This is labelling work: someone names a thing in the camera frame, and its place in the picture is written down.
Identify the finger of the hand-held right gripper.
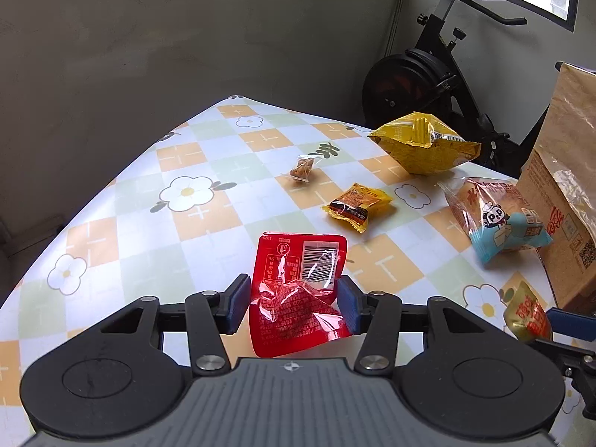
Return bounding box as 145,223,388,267
532,338,596,360
547,308,596,337

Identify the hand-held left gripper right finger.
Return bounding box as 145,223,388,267
337,276,491,376

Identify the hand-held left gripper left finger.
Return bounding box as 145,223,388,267
95,274,253,376

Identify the gold and red snack packet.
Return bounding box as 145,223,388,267
503,280,553,343

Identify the shiny red snack packet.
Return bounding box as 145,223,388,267
250,230,352,358

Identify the brown cardboard box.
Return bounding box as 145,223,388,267
517,62,596,317

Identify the small yellow black packet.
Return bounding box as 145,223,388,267
323,183,394,234

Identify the floral checked tablecloth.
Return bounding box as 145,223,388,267
0,95,596,447

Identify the panda print bread packet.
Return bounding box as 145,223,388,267
438,177,554,266

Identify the small clear candy packet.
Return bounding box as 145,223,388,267
289,153,317,183

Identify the yellow snack bag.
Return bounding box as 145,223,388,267
368,112,482,177

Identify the black exercise bike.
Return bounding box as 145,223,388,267
362,0,559,178

